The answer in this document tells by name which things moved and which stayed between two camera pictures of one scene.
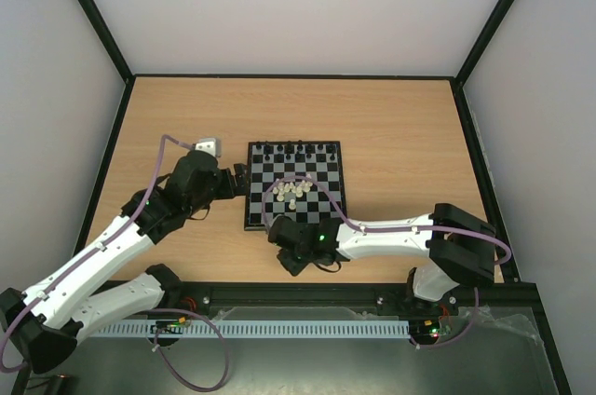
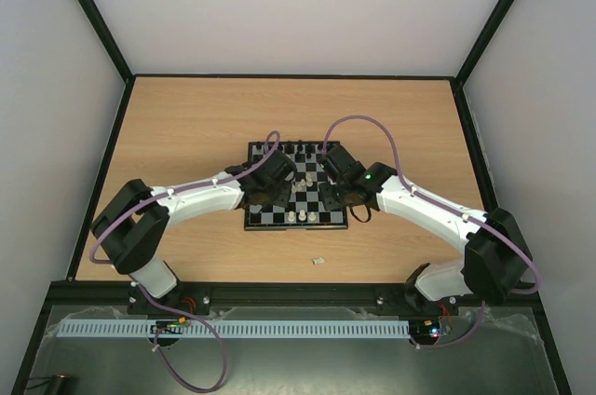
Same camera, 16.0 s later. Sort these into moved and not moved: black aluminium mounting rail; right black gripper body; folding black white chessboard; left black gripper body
Moved: left black gripper body; right black gripper body
Not moved: folding black white chessboard; black aluminium mounting rail
